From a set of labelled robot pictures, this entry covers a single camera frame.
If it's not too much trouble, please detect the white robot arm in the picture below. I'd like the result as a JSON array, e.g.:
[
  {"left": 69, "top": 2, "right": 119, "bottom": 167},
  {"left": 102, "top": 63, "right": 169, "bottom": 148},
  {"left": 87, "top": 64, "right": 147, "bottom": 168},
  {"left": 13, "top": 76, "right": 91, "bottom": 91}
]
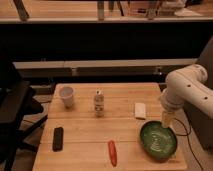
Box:
[{"left": 159, "top": 64, "right": 213, "bottom": 128}]

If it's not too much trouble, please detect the clear plastic bottle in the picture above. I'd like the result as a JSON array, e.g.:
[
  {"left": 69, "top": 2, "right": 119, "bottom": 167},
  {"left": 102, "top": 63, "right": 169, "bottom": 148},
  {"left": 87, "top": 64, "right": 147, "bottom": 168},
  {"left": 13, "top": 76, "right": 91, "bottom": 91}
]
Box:
[{"left": 94, "top": 90, "right": 104, "bottom": 117}]

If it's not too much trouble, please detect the green round bowl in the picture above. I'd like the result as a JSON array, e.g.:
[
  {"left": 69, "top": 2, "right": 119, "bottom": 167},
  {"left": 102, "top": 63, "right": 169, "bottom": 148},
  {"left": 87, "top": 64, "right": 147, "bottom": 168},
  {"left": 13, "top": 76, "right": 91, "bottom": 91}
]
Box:
[{"left": 139, "top": 121, "right": 178, "bottom": 160}]

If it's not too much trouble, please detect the white sponge block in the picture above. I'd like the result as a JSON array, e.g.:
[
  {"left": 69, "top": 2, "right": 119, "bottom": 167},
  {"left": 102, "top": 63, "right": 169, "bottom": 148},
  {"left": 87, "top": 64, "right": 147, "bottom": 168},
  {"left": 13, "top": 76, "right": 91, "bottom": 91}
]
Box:
[{"left": 134, "top": 103, "right": 146, "bottom": 119}]

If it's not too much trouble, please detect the red chili pepper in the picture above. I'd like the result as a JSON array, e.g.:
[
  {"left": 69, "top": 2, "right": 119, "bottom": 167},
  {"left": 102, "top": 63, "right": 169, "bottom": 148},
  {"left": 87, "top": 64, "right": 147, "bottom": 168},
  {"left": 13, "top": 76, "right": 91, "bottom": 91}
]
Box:
[{"left": 108, "top": 140, "right": 117, "bottom": 167}]

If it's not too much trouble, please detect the white paper cup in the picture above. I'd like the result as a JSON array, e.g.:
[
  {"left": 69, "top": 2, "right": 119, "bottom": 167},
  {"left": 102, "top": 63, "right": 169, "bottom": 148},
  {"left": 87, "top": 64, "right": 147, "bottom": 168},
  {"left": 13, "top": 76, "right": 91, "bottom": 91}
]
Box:
[{"left": 59, "top": 87, "right": 74, "bottom": 108}]

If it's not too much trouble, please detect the black rectangular block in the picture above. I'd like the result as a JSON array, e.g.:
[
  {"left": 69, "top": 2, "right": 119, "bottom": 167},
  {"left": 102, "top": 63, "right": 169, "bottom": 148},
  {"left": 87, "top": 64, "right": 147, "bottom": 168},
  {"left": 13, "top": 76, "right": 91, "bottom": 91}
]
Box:
[{"left": 52, "top": 127, "right": 64, "bottom": 152}]

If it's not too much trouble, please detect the black chair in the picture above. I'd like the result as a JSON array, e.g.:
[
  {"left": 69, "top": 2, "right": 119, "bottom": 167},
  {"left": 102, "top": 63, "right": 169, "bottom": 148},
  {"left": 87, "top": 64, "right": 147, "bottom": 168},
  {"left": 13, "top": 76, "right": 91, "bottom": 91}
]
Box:
[{"left": 0, "top": 50, "right": 47, "bottom": 171}]

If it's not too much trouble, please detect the black cable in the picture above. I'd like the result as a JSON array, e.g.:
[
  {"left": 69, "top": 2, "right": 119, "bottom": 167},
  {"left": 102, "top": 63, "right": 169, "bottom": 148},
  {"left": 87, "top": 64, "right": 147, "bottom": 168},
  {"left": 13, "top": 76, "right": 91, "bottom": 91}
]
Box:
[{"left": 173, "top": 117, "right": 204, "bottom": 171}]

